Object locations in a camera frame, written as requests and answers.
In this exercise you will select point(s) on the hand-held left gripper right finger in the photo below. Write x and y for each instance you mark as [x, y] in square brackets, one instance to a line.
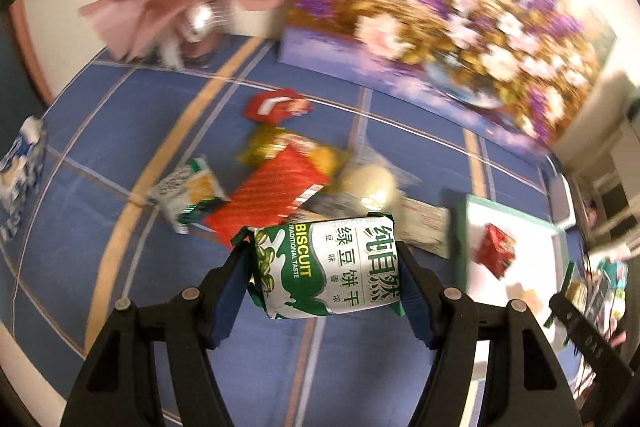
[415, 302]

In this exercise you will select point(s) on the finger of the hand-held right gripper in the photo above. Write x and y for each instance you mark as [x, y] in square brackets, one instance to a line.
[585, 337]

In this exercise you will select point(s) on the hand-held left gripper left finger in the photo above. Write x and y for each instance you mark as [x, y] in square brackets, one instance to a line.
[227, 302]

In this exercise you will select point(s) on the green white biscuit packet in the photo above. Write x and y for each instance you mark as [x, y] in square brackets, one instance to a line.
[330, 267]

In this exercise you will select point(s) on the white tray with green rim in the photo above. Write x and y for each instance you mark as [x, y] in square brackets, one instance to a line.
[480, 217]

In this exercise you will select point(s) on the yellow bread packet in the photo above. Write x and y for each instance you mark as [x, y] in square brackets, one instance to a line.
[270, 144]

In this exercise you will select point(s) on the pale wrapped snack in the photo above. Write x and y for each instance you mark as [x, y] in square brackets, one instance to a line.
[525, 297]

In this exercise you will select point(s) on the beige flat packet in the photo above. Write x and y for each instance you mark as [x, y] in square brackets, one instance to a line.
[425, 222]

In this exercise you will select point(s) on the small red snack packet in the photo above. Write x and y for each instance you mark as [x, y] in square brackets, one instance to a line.
[495, 249]

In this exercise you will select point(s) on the red striped snack packet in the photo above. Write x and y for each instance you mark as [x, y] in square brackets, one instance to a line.
[265, 197]

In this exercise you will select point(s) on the small green cracker packet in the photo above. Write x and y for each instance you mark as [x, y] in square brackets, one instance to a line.
[190, 189]

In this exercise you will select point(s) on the clear wrapped pale bun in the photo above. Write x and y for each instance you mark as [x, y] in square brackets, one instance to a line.
[367, 182]

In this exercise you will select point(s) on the white plastic box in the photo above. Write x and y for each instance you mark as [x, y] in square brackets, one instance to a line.
[562, 192]

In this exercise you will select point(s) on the white shelf unit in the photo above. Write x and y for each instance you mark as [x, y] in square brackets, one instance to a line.
[615, 147]

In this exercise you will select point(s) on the red white-striped snack packet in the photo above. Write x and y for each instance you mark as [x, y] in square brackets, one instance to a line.
[272, 107]

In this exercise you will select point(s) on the blue plaid tablecloth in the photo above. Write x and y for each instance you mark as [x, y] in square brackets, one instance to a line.
[100, 132]

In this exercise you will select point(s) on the blue white tissue pack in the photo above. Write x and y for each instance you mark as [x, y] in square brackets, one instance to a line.
[20, 167]

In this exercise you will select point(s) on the flower painting canvas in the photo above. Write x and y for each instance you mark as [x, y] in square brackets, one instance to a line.
[425, 7]

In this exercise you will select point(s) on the pink wooden frame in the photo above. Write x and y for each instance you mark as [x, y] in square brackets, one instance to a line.
[30, 52]

